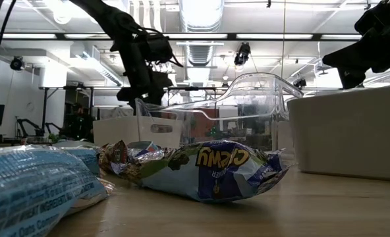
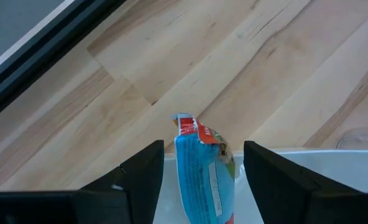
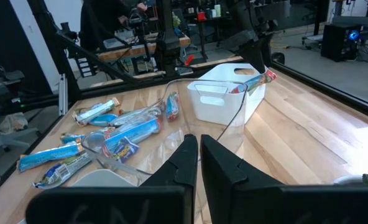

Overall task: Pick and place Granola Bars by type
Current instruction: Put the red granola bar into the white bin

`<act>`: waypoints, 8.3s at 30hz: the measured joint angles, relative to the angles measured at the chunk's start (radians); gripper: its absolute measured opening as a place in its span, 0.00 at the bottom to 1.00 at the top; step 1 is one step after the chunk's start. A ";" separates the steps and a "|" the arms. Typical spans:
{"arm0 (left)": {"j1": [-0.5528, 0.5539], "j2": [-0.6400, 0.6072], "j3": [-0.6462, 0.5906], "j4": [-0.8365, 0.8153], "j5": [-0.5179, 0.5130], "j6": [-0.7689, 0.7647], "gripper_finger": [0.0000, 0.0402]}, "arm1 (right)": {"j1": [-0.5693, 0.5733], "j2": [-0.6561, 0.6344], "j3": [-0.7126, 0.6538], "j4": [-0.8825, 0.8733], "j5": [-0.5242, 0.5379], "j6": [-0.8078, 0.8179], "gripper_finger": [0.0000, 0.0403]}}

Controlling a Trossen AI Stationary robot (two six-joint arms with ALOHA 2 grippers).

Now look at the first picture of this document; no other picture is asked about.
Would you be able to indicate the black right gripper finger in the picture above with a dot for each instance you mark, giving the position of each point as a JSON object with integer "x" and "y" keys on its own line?
{"x": 353, "y": 64}
{"x": 359, "y": 47}

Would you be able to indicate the blue silver granola bar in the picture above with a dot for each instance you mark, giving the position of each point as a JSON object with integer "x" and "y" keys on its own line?
{"x": 145, "y": 146}
{"x": 23, "y": 184}
{"x": 86, "y": 159}

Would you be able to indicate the black background robot arm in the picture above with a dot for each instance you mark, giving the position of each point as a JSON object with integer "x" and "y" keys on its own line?
{"x": 33, "y": 124}

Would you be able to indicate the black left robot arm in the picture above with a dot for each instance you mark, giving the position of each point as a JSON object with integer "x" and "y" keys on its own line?
{"x": 109, "y": 16}

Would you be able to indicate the brown red granola bar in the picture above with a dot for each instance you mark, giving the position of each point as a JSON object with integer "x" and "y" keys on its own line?
{"x": 114, "y": 156}

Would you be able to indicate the blue Chewy granola bar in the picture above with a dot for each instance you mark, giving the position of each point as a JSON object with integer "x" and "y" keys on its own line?
{"x": 214, "y": 171}

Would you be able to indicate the black ceiling spotlight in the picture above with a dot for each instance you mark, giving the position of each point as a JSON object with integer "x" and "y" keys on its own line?
{"x": 242, "y": 54}
{"x": 17, "y": 63}
{"x": 300, "y": 83}

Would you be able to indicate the red brown panel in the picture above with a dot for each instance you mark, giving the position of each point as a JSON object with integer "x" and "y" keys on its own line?
{"x": 205, "y": 130}

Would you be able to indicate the person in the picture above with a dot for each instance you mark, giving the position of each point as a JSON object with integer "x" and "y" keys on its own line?
{"x": 78, "y": 123}

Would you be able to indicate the white plastic bin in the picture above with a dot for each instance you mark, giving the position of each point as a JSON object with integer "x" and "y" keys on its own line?
{"x": 346, "y": 131}

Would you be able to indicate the thin vertical pole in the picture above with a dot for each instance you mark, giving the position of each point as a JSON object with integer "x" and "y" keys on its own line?
{"x": 284, "y": 19}

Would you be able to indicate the clear plastic bin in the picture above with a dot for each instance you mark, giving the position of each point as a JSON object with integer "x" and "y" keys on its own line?
{"x": 247, "y": 98}

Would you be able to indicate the black overhead light bar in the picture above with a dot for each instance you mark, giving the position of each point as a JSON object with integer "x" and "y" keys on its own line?
{"x": 231, "y": 36}

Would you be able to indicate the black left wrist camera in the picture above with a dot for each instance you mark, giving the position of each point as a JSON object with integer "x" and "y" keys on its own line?
{"x": 158, "y": 47}

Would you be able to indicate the black background workstation frame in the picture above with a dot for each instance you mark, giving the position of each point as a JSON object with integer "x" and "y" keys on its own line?
{"x": 188, "y": 88}

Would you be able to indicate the silver ventilation duct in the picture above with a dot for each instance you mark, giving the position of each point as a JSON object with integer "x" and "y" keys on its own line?
{"x": 200, "y": 16}

